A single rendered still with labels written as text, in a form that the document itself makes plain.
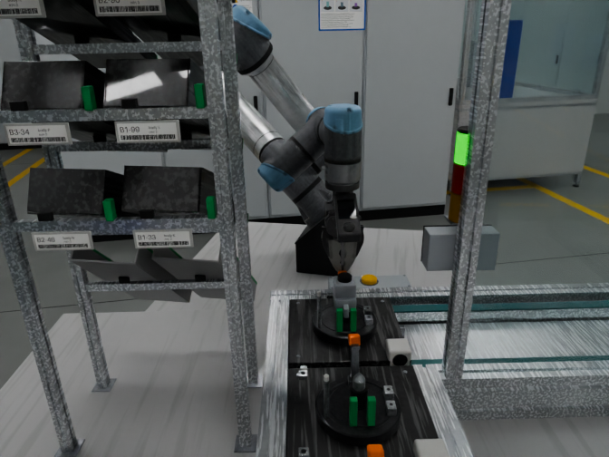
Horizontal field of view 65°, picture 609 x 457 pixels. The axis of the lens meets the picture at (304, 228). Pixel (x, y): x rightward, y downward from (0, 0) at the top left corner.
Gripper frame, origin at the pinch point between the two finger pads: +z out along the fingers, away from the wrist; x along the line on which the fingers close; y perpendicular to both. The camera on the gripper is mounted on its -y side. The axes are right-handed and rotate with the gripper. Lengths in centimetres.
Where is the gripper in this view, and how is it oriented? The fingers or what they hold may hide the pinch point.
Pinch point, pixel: (342, 270)
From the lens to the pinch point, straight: 106.0
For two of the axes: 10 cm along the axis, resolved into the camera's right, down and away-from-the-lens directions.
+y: -0.2, -3.8, 9.2
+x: -10.0, 0.3, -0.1
